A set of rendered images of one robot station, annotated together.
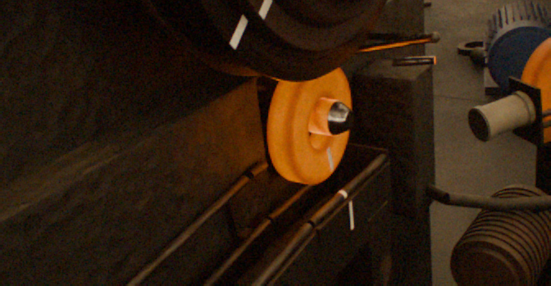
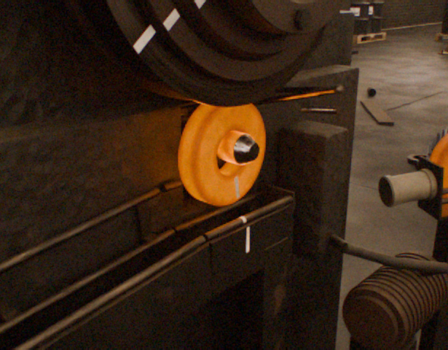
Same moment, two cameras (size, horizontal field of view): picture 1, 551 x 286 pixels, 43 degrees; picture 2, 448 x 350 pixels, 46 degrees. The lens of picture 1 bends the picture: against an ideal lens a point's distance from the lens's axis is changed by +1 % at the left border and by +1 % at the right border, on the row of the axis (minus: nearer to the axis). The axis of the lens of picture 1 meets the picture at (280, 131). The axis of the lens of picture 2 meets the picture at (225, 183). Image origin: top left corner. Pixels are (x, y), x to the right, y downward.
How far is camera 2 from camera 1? 18 cm
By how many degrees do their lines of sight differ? 6
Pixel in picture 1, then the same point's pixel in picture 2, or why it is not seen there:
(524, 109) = (427, 184)
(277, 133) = (186, 151)
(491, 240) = (379, 291)
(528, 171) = not seen: hidden behind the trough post
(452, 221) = not seen: hidden behind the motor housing
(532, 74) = (438, 155)
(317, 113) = (226, 141)
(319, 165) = (224, 189)
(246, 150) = (163, 166)
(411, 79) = (325, 136)
